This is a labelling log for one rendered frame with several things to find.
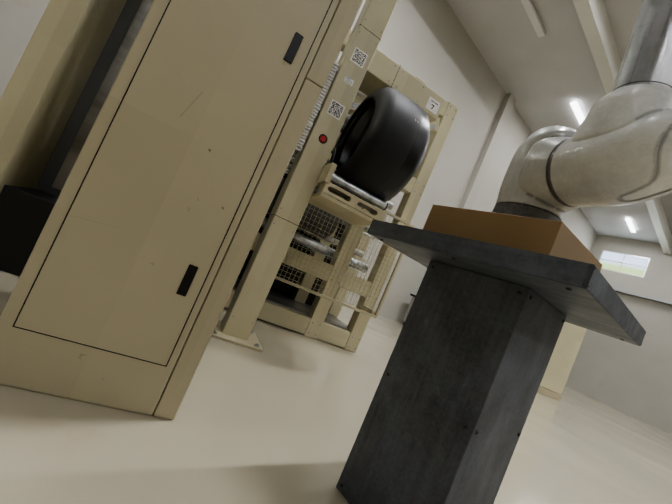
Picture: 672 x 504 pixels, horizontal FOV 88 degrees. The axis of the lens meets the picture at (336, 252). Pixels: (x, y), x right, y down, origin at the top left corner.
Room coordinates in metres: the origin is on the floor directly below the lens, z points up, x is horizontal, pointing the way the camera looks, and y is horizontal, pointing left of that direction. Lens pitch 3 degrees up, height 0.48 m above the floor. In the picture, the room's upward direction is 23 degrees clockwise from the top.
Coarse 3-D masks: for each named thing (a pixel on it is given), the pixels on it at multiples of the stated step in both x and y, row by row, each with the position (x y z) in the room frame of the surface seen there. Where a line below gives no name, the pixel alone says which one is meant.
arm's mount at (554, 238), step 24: (432, 216) 0.88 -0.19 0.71; (456, 216) 0.83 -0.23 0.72; (480, 216) 0.78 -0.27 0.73; (504, 216) 0.74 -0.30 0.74; (480, 240) 0.76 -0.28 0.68; (504, 240) 0.72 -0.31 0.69; (528, 240) 0.69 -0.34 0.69; (552, 240) 0.65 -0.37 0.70; (576, 240) 0.71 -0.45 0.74; (600, 264) 0.83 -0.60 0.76
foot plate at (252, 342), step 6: (216, 330) 1.67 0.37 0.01; (252, 330) 1.89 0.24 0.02; (216, 336) 1.59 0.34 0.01; (222, 336) 1.62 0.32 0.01; (228, 336) 1.66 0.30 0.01; (252, 336) 1.83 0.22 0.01; (234, 342) 1.63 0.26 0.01; (240, 342) 1.65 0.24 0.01; (246, 342) 1.68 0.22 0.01; (252, 342) 1.72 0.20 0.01; (258, 342) 1.77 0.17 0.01; (252, 348) 1.66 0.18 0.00; (258, 348) 1.67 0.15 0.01
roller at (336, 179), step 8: (336, 176) 1.66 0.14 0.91; (336, 184) 1.69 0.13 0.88; (344, 184) 1.68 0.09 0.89; (352, 184) 1.70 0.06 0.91; (352, 192) 1.72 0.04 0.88; (360, 192) 1.72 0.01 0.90; (368, 192) 1.74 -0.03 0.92; (368, 200) 1.75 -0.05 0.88; (376, 200) 1.75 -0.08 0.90; (384, 208) 1.78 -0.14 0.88
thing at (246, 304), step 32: (384, 0) 1.69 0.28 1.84; (352, 32) 1.76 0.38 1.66; (352, 64) 1.69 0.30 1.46; (352, 96) 1.71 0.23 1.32; (320, 128) 1.68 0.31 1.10; (320, 160) 1.70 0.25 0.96; (288, 192) 1.67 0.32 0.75; (288, 224) 1.70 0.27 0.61; (256, 256) 1.67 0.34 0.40; (256, 288) 1.69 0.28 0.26; (224, 320) 1.73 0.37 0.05
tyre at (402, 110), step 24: (384, 96) 1.64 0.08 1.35; (360, 120) 2.05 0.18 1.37; (384, 120) 1.58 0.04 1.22; (408, 120) 1.61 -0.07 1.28; (336, 144) 2.02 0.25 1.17; (360, 144) 1.65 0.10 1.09; (384, 144) 1.59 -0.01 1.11; (408, 144) 1.62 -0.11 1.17; (336, 168) 2.08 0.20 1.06; (360, 168) 1.65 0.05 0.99; (384, 168) 1.64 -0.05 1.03; (408, 168) 1.66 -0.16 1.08; (384, 192) 1.74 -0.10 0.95
